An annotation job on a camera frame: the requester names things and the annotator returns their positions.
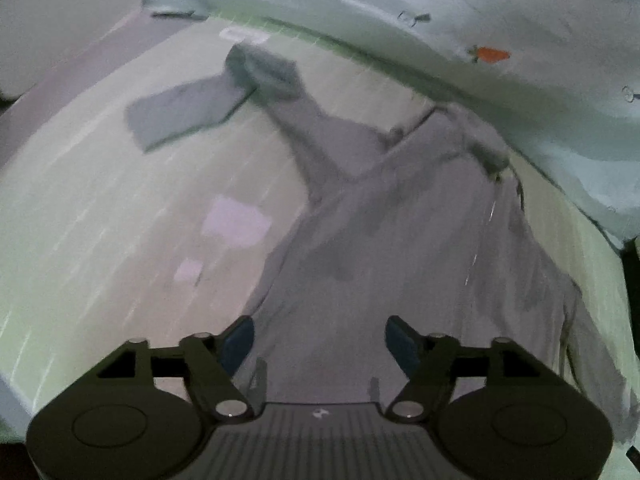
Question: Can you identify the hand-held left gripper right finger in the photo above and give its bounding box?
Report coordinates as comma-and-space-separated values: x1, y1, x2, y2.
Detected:
384, 315, 547, 421

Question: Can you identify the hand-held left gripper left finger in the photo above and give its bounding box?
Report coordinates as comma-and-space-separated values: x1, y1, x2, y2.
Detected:
95, 315, 256, 421

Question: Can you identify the grey zip hoodie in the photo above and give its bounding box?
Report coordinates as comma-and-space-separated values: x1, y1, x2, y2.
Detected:
124, 42, 639, 447

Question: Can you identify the small white paper label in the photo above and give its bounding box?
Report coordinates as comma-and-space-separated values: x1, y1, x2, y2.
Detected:
172, 257, 204, 286

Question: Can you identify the large white paper label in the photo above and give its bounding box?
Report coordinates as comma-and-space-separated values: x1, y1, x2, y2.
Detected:
201, 196, 273, 251

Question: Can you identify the green grid cutting mat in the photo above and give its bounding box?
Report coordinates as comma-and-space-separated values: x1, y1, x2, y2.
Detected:
0, 14, 632, 443

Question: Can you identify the carrot printed pale blanket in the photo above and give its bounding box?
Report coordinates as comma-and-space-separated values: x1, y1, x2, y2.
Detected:
135, 0, 640, 252

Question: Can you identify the white board panel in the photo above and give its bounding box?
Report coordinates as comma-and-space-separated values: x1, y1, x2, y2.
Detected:
0, 0, 142, 103

